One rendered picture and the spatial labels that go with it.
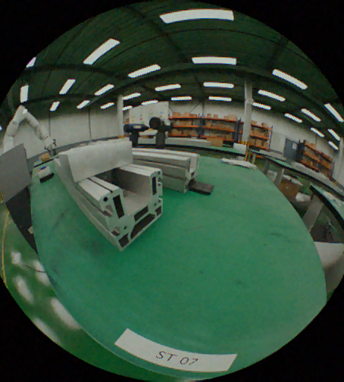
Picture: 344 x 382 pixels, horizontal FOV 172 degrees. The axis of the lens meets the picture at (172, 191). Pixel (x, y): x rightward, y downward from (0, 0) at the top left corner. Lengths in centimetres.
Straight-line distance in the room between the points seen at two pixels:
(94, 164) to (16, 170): 78
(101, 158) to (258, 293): 27
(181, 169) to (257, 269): 23
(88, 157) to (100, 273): 15
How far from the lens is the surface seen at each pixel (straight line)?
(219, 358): 15
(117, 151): 19
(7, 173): 92
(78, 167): 17
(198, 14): 363
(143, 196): 17
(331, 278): 106
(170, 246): 16
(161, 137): 53
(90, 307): 16
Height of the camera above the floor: 91
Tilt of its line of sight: 28 degrees down
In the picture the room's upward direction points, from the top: 2 degrees clockwise
